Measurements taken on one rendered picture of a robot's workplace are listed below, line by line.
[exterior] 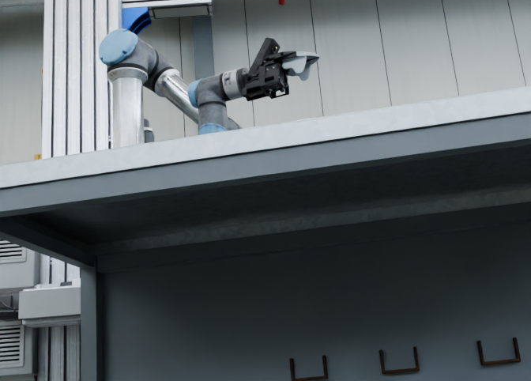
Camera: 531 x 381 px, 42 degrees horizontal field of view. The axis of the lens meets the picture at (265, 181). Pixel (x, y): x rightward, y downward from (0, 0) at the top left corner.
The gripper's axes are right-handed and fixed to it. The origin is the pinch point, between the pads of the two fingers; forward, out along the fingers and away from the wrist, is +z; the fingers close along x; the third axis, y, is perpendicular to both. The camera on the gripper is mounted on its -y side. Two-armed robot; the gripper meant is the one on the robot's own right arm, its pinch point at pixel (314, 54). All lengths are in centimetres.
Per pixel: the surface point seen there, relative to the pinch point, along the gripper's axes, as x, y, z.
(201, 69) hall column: -579, -438, -382
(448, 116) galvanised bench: 45, 49, 37
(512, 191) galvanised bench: -17, 39, 40
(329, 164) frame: 48, 54, 19
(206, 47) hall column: -578, -473, -374
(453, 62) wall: -769, -466, -65
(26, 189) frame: 60, 53, -30
